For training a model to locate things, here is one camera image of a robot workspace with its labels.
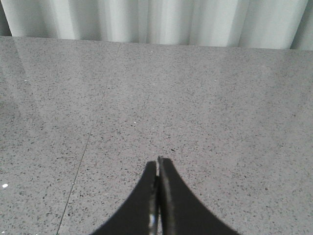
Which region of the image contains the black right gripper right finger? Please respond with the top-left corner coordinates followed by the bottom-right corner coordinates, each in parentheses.
top-left (158, 157), bottom-right (238, 235)

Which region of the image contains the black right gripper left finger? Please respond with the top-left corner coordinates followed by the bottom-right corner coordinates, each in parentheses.
top-left (93, 161), bottom-right (157, 235)

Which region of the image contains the pale green pleated curtain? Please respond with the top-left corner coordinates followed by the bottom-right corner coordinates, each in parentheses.
top-left (0, 0), bottom-right (313, 50)

